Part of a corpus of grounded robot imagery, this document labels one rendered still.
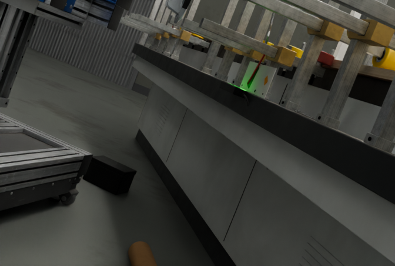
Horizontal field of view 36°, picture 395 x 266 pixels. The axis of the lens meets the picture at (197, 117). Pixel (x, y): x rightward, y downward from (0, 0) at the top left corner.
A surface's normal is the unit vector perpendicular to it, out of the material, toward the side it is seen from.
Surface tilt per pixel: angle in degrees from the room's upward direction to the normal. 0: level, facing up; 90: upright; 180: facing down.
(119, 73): 90
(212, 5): 90
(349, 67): 90
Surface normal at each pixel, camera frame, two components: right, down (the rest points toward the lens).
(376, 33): 0.22, 0.18
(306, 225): -0.90, -0.33
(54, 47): -0.22, 0.00
